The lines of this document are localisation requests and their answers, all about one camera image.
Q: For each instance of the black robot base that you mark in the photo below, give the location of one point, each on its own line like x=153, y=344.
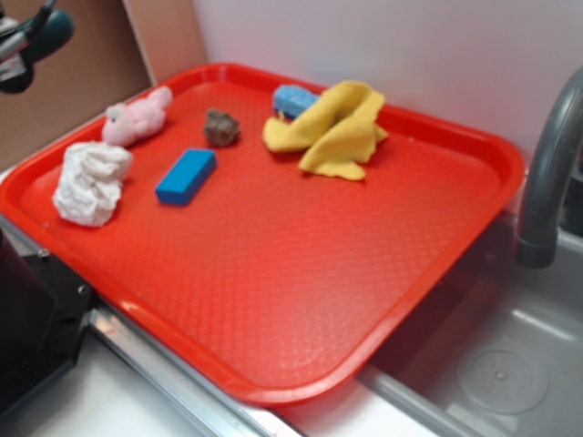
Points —
x=45, y=308

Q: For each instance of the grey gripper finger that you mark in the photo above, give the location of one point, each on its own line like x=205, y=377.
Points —
x=14, y=41

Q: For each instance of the grey plastic sink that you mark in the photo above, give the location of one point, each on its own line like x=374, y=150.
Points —
x=494, y=349

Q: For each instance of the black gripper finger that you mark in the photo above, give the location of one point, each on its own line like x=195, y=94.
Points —
x=17, y=75

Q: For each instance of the white crumpled cloth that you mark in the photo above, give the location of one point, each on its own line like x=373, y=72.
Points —
x=90, y=183

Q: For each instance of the blue sponge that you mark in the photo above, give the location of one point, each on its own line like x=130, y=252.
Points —
x=291, y=101

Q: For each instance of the grey toy faucet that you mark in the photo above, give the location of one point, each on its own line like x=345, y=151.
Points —
x=552, y=198

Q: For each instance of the dark green plastic pickle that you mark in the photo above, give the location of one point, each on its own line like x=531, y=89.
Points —
x=56, y=33

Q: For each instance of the brown rock lump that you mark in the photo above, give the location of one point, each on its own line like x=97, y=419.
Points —
x=220, y=128

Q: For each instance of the pink plush bunny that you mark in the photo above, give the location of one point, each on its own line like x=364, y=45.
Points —
x=127, y=123

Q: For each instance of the yellow microfiber cloth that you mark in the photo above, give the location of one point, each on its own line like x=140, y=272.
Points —
x=337, y=135

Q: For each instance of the red plastic tray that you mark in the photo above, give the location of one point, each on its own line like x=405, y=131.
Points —
x=276, y=285

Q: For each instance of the brown cardboard panel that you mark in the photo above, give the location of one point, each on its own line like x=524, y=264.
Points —
x=118, y=49

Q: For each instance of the blue rectangular block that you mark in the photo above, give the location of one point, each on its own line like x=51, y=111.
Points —
x=186, y=177

